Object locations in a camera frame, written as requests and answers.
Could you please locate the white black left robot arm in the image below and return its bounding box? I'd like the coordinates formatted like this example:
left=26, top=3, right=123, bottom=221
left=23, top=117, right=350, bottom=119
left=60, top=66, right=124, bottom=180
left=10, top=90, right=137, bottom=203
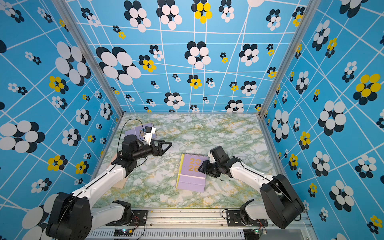
left=46, top=135, right=172, bottom=240

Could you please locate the left green circuit board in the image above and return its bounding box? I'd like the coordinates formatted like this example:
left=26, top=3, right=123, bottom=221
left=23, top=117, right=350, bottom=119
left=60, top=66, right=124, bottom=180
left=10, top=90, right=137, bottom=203
left=114, top=229, right=134, bottom=237

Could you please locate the aluminium front rail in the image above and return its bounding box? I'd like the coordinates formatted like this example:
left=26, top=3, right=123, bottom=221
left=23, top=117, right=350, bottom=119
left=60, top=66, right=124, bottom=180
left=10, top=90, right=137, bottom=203
left=84, top=209, right=318, bottom=240

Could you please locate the aluminium corner post left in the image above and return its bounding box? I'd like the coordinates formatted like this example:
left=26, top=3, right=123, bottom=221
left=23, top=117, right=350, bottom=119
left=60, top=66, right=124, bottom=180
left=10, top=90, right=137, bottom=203
left=52, top=1, right=124, bottom=118

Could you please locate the aluminium corner post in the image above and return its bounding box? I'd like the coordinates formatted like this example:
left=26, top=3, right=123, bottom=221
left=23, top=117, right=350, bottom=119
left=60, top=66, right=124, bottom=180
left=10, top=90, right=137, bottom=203
left=52, top=1, right=124, bottom=118
left=260, top=0, right=321, bottom=118

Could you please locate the black left camera cable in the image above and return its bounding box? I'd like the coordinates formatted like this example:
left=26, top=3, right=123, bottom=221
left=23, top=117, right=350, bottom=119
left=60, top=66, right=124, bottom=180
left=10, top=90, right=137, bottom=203
left=116, top=118, right=146, bottom=157

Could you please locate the green calendar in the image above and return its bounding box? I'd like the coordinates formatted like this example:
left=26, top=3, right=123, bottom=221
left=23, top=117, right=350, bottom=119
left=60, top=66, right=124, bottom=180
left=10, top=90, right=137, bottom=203
left=176, top=154, right=185, bottom=188

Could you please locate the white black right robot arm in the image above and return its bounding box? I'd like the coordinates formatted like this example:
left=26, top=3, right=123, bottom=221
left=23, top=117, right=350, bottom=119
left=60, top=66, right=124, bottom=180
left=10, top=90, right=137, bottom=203
left=198, top=146, right=305, bottom=229

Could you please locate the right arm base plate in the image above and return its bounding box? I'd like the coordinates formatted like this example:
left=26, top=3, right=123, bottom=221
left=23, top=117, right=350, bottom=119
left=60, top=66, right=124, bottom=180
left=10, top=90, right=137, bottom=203
left=224, top=210, right=269, bottom=228

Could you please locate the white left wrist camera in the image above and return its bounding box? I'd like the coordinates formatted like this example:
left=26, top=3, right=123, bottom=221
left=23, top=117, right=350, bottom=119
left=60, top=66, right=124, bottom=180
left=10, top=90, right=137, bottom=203
left=144, top=126, right=156, bottom=145

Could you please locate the purple calendar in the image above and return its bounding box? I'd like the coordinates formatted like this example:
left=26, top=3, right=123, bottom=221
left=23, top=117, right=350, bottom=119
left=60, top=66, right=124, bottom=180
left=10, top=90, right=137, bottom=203
left=124, top=123, right=155, bottom=141
left=177, top=154, right=209, bottom=193

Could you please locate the right green circuit board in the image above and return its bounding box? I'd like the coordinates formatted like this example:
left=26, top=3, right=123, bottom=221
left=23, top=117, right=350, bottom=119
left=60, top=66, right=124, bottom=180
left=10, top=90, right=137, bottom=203
left=244, top=229, right=267, bottom=240

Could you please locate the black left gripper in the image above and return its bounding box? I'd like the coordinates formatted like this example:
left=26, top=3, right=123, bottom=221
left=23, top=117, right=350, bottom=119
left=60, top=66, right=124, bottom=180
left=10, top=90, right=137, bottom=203
left=133, top=138, right=172, bottom=161

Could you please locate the pink calendar left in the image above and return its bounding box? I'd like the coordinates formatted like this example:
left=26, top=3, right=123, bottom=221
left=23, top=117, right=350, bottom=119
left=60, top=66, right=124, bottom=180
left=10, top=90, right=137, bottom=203
left=104, top=154, right=128, bottom=189

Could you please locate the aluminium corner post right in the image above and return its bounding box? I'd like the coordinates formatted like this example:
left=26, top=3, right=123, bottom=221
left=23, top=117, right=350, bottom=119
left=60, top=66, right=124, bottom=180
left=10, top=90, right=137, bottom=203
left=260, top=0, right=321, bottom=118

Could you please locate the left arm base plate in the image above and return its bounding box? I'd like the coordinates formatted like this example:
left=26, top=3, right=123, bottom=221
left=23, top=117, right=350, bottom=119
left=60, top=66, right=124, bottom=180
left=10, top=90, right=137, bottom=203
left=106, top=210, right=149, bottom=227

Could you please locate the green circuit board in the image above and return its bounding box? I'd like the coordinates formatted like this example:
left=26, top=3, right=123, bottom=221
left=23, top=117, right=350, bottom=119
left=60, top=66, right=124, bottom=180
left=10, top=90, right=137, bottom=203
left=244, top=229, right=267, bottom=240
left=114, top=229, right=134, bottom=237

